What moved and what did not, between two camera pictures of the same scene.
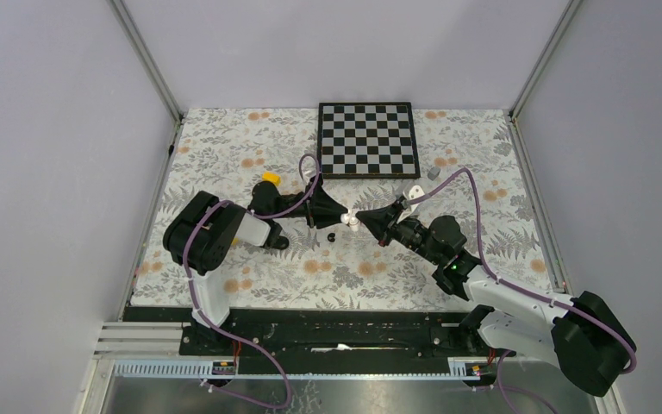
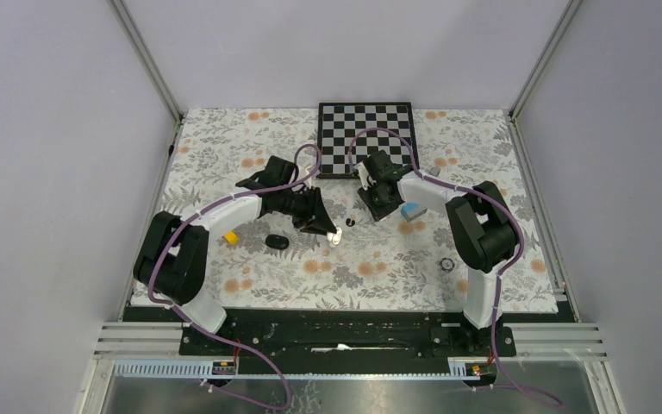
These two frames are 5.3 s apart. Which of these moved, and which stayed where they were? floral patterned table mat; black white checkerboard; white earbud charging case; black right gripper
Moved: black right gripper; white earbud charging case
Stayed: black white checkerboard; floral patterned table mat
